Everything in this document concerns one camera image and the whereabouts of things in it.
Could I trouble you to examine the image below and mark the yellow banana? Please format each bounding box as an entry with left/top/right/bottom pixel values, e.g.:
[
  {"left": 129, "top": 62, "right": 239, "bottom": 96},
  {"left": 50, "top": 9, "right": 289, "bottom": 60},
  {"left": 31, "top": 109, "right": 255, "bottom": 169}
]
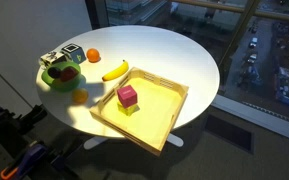
[{"left": 101, "top": 59, "right": 130, "bottom": 82}]

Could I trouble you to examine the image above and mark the yellow lemon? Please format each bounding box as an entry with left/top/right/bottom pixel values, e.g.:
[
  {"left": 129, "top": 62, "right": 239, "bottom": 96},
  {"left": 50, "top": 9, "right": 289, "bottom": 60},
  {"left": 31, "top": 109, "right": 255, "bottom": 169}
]
[{"left": 71, "top": 87, "right": 90, "bottom": 105}]

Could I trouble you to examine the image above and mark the pink cube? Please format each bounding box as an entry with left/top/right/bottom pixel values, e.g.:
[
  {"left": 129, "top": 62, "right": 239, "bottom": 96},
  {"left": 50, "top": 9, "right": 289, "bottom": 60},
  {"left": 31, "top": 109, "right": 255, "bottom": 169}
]
[{"left": 116, "top": 84, "right": 138, "bottom": 109}]

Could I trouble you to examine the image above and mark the red apple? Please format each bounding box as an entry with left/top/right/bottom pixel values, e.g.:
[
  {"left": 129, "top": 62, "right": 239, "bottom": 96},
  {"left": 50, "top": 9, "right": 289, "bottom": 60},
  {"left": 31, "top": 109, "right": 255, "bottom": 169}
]
[{"left": 59, "top": 66, "right": 79, "bottom": 83}]

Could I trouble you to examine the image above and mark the black clamp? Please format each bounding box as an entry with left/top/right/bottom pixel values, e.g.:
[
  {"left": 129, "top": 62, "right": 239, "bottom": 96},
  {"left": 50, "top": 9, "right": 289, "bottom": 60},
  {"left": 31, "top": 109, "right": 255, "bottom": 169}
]
[{"left": 18, "top": 104, "right": 48, "bottom": 126}]

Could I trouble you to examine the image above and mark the window frame post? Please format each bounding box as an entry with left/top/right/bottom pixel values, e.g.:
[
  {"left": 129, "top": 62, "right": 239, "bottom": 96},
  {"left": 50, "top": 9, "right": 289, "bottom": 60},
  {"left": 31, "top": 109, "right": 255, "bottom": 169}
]
[{"left": 217, "top": 0, "right": 262, "bottom": 68}]

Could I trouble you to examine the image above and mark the metal window railing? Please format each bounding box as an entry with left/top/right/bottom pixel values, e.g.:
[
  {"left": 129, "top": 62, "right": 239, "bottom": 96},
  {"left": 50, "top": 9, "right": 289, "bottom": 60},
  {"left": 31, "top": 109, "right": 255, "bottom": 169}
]
[{"left": 170, "top": 0, "right": 289, "bottom": 24}]

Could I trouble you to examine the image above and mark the blue cube with square print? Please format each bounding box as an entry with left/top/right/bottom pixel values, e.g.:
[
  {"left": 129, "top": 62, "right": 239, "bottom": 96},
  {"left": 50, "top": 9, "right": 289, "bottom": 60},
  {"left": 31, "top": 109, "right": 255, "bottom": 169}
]
[{"left": 61, "top": 43, "right": 87, "bottom": 65}]

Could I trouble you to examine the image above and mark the dark floor vent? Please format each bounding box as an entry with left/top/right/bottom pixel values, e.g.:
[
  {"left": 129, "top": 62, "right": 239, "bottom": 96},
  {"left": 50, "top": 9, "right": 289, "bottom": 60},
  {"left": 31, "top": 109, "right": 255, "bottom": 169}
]
[{"left": 204, "top": 114, "right": 254, "bottom": 154}]

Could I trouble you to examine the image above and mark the wooden tray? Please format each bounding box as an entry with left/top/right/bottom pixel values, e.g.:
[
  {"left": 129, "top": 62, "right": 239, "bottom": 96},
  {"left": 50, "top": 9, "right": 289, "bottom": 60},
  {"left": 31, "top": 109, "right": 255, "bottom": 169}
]
[{"left": 89, "top": 66, "right": 190, "bottom": 157}]

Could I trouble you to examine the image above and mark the orange fruit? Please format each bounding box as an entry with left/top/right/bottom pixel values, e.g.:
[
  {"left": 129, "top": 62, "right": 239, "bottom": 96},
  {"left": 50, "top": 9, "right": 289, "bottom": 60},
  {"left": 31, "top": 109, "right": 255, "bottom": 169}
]
[{"left": 85, "top": 47, "right": 101, "bottom": 63}]

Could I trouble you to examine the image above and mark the green plastic bowl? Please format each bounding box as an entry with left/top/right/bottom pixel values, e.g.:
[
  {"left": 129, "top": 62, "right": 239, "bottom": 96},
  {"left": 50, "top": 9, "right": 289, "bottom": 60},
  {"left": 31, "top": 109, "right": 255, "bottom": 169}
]
[{"left": 40, "top": 61, "right": 83, "bottom": 93}]

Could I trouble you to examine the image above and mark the zebra print cube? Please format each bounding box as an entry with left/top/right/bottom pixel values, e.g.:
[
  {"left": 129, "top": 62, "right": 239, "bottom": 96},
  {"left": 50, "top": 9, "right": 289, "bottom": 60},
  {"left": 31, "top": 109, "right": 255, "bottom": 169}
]
[{"left": 39, "top": 50, "right": 68, "bottom": 70}]

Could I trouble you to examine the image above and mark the white table base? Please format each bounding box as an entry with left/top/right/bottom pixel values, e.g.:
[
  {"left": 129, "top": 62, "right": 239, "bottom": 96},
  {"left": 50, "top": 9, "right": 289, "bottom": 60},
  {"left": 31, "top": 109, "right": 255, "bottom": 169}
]
[{"left": 83, "top": 133, "right": 185, "bottom": 150}]

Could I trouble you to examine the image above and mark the yellow-green cube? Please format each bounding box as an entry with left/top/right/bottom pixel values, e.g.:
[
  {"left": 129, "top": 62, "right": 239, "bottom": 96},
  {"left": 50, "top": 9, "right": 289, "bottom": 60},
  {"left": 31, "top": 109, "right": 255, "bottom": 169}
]
[{"left": 116, "top": 101, "right": 140, "bottom": 117}]

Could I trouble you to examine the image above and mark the dark purple plum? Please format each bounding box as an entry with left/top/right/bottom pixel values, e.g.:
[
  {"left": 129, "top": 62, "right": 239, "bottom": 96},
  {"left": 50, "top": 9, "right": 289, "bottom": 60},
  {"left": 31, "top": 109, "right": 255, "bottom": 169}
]
[{"left": 47, "top": 66, "right": 62, "bottom": 80}]

